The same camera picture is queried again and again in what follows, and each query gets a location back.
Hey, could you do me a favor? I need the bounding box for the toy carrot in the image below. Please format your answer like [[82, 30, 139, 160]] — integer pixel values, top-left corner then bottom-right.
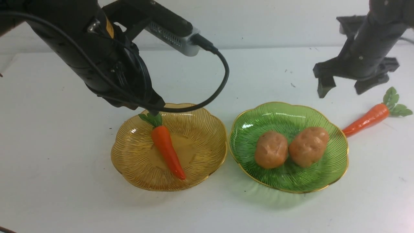
[[343, 87, 413, 137], [138, 113, 186, 180]]

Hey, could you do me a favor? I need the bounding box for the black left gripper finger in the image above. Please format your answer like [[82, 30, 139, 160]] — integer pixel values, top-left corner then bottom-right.
[[148, 110, 160, 117]]

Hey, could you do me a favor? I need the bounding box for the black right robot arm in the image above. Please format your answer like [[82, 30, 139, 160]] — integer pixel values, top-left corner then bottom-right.
[[313, 0, 414, 98]]

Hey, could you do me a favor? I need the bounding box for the toy potato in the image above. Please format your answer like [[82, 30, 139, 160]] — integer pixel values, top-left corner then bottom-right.
[[254, 131, 288, 169], [288, 127, 329, 168]]

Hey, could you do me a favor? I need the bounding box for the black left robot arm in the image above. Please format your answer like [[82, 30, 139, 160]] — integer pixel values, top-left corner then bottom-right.
[[1, 0, 166, 115]]

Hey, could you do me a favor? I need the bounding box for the amber ribbed plastic plate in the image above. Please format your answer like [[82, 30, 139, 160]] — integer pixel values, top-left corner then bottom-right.
[[111, 108, 227, 191]]

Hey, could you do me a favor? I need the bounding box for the green ribbed plastic plate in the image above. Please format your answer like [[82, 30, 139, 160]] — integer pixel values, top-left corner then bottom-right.
[[228, 102, 349, 194]]

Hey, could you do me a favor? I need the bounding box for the black camera cable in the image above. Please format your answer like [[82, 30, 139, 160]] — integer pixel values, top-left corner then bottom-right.
[[0, 11, 230, 113]]

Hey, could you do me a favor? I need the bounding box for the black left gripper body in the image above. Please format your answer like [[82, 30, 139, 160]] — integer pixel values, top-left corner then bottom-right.
[[87, 25, 165, 112]]

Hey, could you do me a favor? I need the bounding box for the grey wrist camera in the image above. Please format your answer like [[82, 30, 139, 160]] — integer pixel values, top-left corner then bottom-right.
[[103, 0, 201, 57]]

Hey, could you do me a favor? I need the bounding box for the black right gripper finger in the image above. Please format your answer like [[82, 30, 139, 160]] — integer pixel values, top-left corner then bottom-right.
[[354, 74, 389, 95], [317, 76, 336, 99]]

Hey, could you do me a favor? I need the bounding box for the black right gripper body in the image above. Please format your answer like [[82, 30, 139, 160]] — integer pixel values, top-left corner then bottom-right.
[[313, 15, 400, 81]]

